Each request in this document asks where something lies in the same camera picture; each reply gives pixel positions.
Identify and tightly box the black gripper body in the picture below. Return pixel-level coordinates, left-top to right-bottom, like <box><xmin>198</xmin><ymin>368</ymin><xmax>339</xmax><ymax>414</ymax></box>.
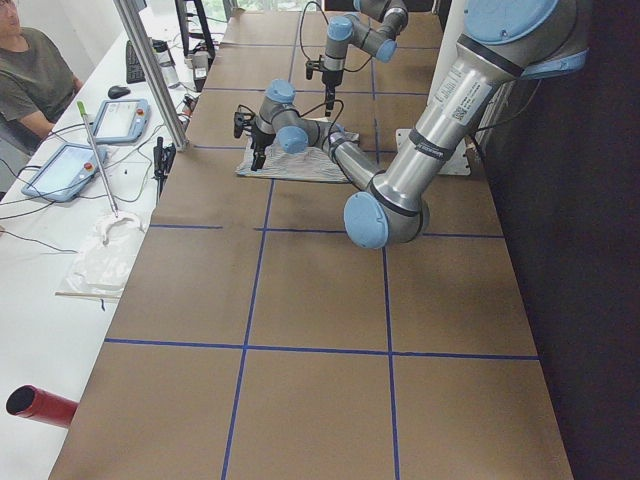
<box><xmin>305</xmin><ymin>55</ymin><xmax>344</xmax><ymax>90</ymax></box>
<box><xmin>234</xmin><ymin>109</ymin><xmax>275</xmax><ymax>160</ymax></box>

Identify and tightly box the navy white striped polo shirt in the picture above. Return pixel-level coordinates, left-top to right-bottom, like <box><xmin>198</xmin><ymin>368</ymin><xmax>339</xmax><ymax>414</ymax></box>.
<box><xmin>235</xmin><ymin>137</ymin><xmax>350</xmax><ymax>184</ymax></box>

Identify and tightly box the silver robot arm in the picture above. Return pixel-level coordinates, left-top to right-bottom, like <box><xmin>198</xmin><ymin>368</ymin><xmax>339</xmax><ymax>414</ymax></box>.
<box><xmin>234</xmin><ymin>1</ymin><xmax>592</xmax><ymax>249</ymax></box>
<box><xmin>300</xmin><ymin>1</ymin><xmax>409</xmax><ymax>117</ymax></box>

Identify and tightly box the black keyboard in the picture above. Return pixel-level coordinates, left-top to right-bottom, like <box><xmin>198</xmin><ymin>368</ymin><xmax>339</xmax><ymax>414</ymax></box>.
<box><xmin>125</xmin><ymin>40</ymin><xmax>146</xmax><ymax>84</ymax></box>

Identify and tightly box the upper blue teach pendant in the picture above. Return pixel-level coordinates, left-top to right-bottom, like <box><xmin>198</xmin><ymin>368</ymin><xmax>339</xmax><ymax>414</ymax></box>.
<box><xmin>91</xmin><ymin>99</ymin><xmax>150</xmax><ymax>145</ymax></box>

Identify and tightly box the blue teach pendant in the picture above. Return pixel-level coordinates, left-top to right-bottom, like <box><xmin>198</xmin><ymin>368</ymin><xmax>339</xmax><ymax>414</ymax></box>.
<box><xmin>91</xmin><ymin>99</ymin><xmax>150</xmax><ymax>145</ymax></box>
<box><xmin>21</xmin><ymin>143</ymin><xmax>99</xmax><ymax>202</ymax></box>

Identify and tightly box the black computer mouse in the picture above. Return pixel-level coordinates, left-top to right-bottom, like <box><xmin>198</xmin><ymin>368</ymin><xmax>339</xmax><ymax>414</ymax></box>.
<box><xmin>107</xmin><ymin>85</ymin><xmax>131</xmax><ymax>100</ymax></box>

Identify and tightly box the brown paper table cover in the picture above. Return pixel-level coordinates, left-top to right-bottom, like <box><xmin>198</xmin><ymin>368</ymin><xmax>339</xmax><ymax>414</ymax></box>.
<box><xmin>51</xmin><ymin>12</ymin><xmax>571</xmax><ymax>479</ymax></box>

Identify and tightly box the reacher grabber stick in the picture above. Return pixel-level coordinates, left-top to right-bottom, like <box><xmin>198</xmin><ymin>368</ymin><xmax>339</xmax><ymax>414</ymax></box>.
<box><xmin>76</xmin><ymin>101</ymin><xmax>144</xmax><ymax>246</ymax></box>

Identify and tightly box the lower blue teach pendant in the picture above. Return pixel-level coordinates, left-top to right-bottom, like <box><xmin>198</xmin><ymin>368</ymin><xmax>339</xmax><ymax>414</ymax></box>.
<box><xmin>21</xmin><ymin>143</ymin><xmax>99</xmax><ymax>202</ymax></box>

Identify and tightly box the clear plastic bag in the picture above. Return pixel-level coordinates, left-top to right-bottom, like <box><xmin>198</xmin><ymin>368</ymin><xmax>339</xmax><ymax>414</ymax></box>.
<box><xmin>56</xmin><ymin>229</ymin><xmax>144</xmax><ymax>301</ymax></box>

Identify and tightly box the seated person grey shirt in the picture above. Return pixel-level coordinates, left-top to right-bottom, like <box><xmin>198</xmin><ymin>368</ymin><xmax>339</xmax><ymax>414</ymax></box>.
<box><xmin>0</xmin><ymin>0</ymin><xmax>85</xmax><ymax>156</ymax></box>

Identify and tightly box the red cylinder bottle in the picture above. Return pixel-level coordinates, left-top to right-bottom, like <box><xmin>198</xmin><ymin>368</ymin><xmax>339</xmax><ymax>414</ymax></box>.
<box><xmin>6</xmin><ymin>385</ymin><xmax>78</xmax><ymax>428</ymax></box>

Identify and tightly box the aluminium frame post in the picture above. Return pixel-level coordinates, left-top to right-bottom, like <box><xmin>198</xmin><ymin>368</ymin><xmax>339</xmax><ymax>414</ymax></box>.
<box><xmin>113</xmin><ymin>0</ymin><xmax>188</xmax><ymax>152</ymax></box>

